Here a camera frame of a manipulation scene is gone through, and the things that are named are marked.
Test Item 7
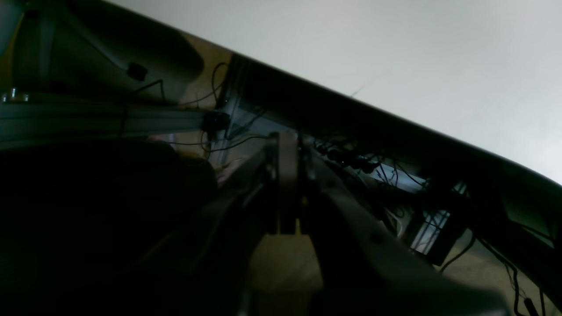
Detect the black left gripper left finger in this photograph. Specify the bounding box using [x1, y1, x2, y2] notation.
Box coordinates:
[115, 132, 301, 316]

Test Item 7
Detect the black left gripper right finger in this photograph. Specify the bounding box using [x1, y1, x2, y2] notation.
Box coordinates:
[301, 141, 509, 316]

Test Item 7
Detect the black power strip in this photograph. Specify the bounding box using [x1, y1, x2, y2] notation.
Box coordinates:
[314, 143, 440, 194]

